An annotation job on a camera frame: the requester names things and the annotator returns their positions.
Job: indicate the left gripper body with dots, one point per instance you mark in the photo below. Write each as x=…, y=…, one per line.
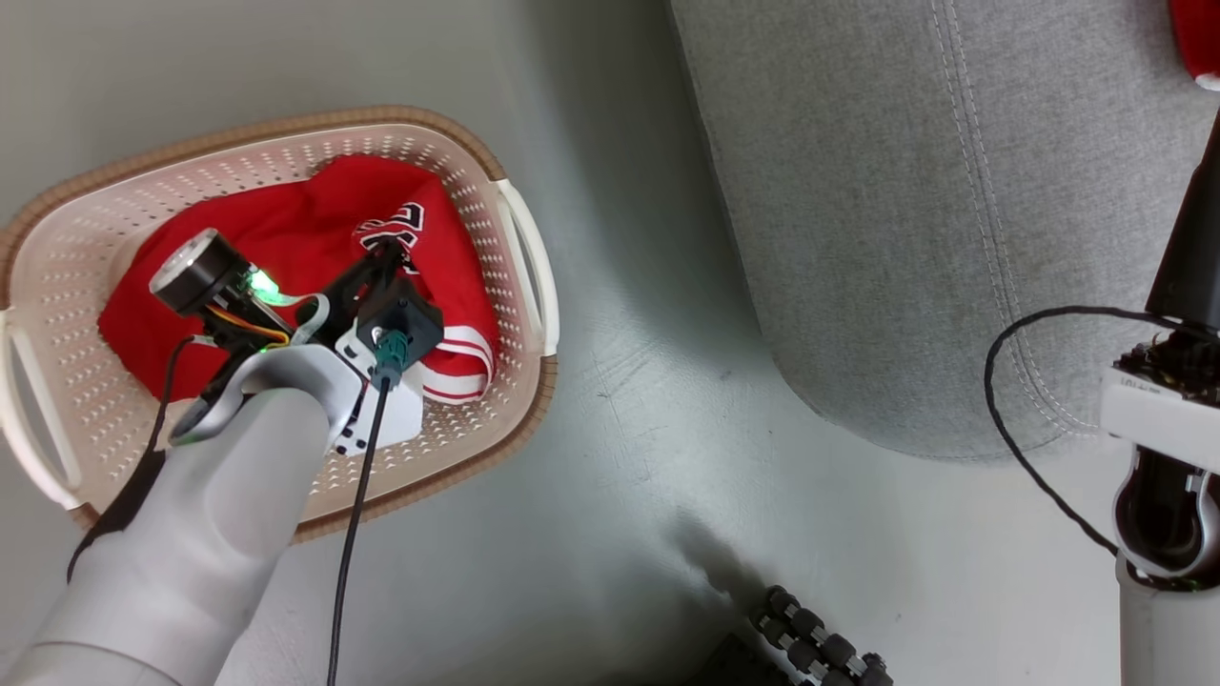
x=195, y=272

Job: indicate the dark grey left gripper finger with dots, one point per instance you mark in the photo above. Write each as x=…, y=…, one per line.
x=362, y=295

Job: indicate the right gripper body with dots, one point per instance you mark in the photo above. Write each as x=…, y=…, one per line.
x=1163, y=419

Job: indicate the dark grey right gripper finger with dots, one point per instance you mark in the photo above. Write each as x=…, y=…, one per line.
x=1196, y=248

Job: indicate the red jersey with lettering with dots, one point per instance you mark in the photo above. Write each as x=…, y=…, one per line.
x=286, y=229

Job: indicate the red garment with white collar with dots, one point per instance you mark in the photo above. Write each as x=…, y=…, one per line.
x=1199, y=38

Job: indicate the black roller wheel robot base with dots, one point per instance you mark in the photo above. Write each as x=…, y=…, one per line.
x=810, y=638

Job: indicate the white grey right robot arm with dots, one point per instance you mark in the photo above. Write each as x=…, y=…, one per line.
x=1168, y=629

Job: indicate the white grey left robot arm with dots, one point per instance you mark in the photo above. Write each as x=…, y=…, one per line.
x=181, y=562

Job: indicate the cream perforated laundry basket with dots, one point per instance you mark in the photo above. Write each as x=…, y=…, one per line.
x=76, y=267

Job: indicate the grey fabric ottoman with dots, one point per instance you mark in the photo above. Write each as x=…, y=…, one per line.
x=886, y=210

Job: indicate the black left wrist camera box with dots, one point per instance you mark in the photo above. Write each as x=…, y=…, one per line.
x=415, y=324

